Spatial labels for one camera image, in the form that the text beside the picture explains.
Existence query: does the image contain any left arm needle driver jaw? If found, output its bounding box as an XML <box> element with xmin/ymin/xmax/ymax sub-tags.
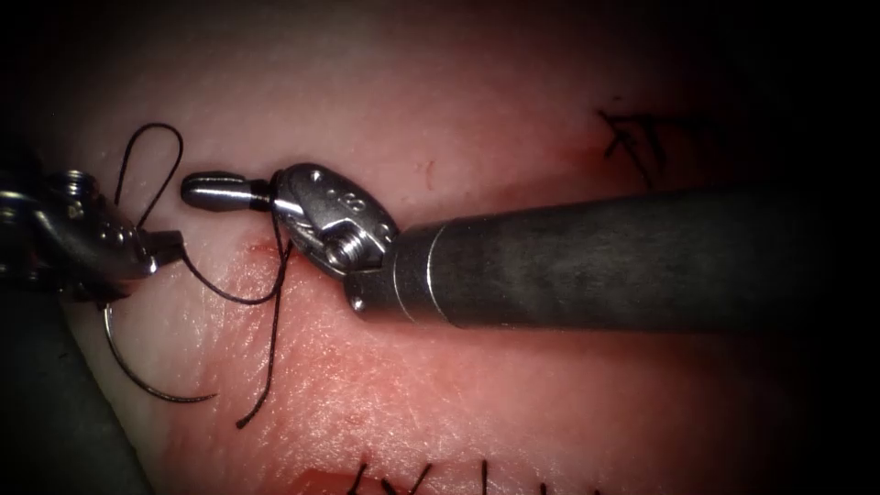
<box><xmin>149</xmin><ymin>229</ymin><xmax>188</xmax><ymax>270</ymax></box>

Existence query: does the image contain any left arm needle driver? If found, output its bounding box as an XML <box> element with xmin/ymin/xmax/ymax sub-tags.
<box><xmin>0</xmin><ymin>168</ymin><xmax>160</xmax><ymax>305</ymax></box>

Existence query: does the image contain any grey cloth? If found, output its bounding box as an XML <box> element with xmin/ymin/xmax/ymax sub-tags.
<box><xmin>0</xmin><ymin>285</ymin><xmax>157</xmax><ymax>495</ymax></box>

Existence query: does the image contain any tissue pad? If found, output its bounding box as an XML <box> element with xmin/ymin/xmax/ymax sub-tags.
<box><xmin>27</xmin><ymin>0</ymin><xmax>880</xmax><ymax>495</ymax></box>

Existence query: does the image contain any curved steel needle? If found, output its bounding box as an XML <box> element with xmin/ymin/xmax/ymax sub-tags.
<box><xmin>102</xmin><ymin>302</ymin><xmax>220</xmax><ymax>405</ymax></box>

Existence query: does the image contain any black stitching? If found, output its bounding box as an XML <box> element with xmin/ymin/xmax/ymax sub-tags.
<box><xmin>346</xmin><ymin>457</ymin><xmax>603</xmax><ymax>495</ymax></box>
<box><xmin>595</xmin><ymin>106</ymin><xmax>672</xmax><ymax>191</ymax></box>

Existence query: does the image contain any right arm needle driver jaw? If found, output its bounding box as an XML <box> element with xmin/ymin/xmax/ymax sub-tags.
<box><xmin>180</xmin><ymin>170</ymin><xmax>277</xmax><ymax>213</ymax></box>

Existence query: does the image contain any right arm needle driver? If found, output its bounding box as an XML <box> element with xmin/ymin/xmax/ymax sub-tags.
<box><xmin>269</xmin><ymin>161</ymin><xmax>402</xmax><ymax>281</ymax></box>

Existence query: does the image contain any black thread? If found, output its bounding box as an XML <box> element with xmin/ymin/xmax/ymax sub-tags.
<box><xmin>112</xmin><ymin>121</ymin><xmax>295</xmax><ymax>431</ymax></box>

